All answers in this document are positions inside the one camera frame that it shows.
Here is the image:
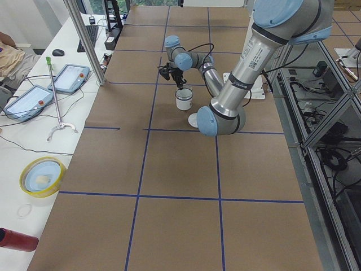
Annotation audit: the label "red cylinder bottle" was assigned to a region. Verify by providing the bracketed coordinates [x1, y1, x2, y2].
[1, 228, 39, 252]

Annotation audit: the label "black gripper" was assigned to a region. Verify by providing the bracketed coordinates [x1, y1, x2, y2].
[169, 67, 187, 89]

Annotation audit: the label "white enamel cup blue rim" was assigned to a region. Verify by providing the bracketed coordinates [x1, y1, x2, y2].
[175, 97, 192, 111]

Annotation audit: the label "black box device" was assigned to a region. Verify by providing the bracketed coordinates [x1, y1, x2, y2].
[104, 28, 121, 51]

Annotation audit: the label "black keyboard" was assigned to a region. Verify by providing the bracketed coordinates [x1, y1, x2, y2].
[77, 24, 100, 53]

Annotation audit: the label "black computer mouse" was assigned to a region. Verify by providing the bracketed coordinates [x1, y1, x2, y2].
[52, 49, 65, 56]

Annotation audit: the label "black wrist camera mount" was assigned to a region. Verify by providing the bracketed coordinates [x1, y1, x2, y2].
[157, 63, 173, 81]

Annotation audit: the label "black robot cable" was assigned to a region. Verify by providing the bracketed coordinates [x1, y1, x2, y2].
[184, 43, 215, 68]

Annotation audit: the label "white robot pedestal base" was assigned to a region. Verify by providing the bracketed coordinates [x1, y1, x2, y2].
[223, 72, 266, 100]

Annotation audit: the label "metal reacher grabber tool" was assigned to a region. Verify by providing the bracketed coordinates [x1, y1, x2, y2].
[46, 56, 78, 142]

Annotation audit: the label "yellow tape roll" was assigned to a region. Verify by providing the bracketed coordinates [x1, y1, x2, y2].
[19, 156, 67, 198]

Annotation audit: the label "blue teach pendant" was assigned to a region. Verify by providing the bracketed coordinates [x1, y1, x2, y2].
[4, 85, 54, 121]
[54, 64, 90, 94]

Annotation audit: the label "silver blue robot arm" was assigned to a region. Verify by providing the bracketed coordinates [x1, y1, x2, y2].
[159, 1, 334, 137]

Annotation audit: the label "near blue teach pendant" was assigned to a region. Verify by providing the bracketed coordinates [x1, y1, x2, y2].
[4, 85, 54, 121]

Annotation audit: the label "seated person beige clothes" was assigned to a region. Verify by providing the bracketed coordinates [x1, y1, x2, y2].
[1, 32, 41, 93]

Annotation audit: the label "clear plastic ring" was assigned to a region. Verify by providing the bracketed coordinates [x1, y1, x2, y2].
[17, 203, 33, 218]

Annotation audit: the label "aluminium frame post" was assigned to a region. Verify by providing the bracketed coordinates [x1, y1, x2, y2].
[63, 0, 105, 86]

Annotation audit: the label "far blue teach pendant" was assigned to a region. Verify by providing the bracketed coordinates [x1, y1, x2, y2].
[54, 64, 90, 94]

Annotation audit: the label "light blue plate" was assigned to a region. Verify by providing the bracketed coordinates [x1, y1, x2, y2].
[25, 161, 61, 192]

